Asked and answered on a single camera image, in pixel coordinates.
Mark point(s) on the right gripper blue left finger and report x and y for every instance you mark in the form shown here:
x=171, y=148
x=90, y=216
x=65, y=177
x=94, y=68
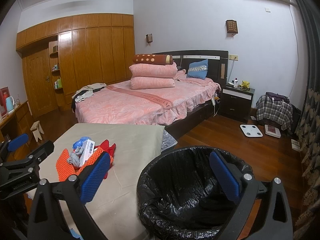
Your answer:
x=47, y=220

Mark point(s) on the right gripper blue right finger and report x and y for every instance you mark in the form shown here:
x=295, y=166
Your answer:
x=273, y=219

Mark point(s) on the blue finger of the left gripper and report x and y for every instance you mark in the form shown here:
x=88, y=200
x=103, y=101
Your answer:
x=12, y=145
x=38, y=155

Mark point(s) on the orange mesh net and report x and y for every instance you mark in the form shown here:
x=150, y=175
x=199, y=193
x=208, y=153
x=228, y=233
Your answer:
x=64, y=169

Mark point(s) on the white medicine box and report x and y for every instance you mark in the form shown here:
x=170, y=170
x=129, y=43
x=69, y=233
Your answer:
x=86, y=151

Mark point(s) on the red cloth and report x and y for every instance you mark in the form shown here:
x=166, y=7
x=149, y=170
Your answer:
x=104, y=148

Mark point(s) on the blue plastic bag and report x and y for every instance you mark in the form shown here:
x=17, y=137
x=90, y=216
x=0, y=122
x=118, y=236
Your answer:
x=80, y=142

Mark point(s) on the grey pink sock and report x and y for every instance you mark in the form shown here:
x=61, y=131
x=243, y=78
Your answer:
x=75, y=157

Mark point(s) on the black-lined trash bin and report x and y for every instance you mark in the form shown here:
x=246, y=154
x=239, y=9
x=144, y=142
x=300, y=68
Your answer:
x=180, y=198

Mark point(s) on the wooden side cabinet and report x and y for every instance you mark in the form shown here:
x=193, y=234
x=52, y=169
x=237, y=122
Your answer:
x=15, y=124

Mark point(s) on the small white stool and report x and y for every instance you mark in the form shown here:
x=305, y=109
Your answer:
x=37, y=131

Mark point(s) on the patterned curtain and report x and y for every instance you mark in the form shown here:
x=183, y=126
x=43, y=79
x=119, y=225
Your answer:
x=307, y=225

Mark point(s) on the blue electric kettle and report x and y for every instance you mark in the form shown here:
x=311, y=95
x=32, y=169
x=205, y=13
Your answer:
x=10, y=104

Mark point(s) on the clothes pile on bed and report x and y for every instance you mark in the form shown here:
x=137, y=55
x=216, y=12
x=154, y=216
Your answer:
x=87, y=91

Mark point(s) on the wooden wardrobe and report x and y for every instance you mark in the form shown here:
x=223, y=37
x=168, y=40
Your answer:
x=61, y=56

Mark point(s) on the white bathroom scale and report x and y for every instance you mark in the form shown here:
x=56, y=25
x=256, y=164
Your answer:
x=251, y=131

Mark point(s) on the lower pink folded quilt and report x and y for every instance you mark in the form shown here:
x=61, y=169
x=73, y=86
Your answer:
x=141, y=82

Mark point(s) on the plaid clothes pile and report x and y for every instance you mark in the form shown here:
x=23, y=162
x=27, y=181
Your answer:
x=276, y=108

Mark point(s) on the dark nightstand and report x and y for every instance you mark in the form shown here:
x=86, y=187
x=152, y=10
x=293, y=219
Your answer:
x=236, y=103

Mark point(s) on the pink covered bed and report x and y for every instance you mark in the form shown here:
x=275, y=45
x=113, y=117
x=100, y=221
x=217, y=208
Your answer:
x=179, y=108

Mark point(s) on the brown dotted bolster pillow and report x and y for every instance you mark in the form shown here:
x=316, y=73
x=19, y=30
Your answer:
x=158, y=59

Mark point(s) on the yellow plush toy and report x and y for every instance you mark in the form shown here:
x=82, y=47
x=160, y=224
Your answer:
x=245, y=85

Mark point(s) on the white lotion bottle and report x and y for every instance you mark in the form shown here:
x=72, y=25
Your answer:
x=235, y=83

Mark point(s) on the blue cushion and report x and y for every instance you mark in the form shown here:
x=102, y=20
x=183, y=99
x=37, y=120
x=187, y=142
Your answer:
x=198, y=70

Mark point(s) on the dark headboard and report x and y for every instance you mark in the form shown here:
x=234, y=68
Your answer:
x=217, y=62

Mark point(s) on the left wall lamp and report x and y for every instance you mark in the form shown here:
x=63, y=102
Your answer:
x=149, y=38

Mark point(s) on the wall lamp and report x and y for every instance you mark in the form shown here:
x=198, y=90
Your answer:
x=149, y=38
x=232, y=27

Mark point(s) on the right wall lamp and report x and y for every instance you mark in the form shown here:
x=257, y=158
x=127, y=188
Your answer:
x=232, y=27

